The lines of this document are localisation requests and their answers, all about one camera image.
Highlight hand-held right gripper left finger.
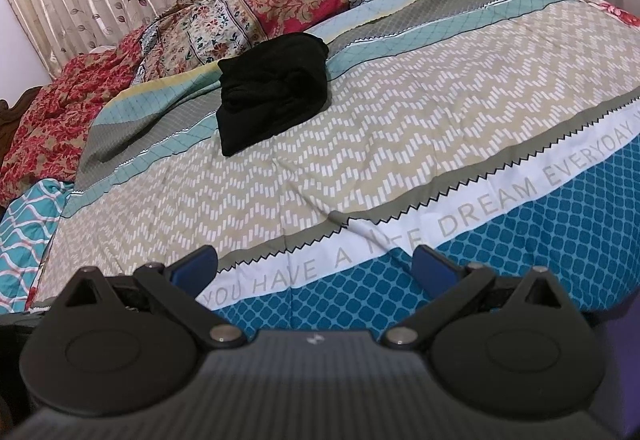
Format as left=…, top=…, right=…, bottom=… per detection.
left=54, top=245, right=248, bottom=350

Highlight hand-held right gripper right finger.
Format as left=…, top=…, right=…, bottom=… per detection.
left=383, top=245, right=577, bottom=349

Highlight black pants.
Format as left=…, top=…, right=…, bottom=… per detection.
left=217, top=32, right=331, bottom=157

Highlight patterned bed sheet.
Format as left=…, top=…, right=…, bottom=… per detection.
left=30, top=0, right=640, bottom=328

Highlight teal wave-pattern cloth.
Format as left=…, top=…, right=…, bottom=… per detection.
left=0, top=177, right=76, bottom=317

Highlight purple cloth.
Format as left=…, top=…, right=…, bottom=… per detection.
left=597, top=293, right=640, bottom=426

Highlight wooden headboard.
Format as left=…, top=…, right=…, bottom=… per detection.
left=0, top=87, right=47, bottom=123

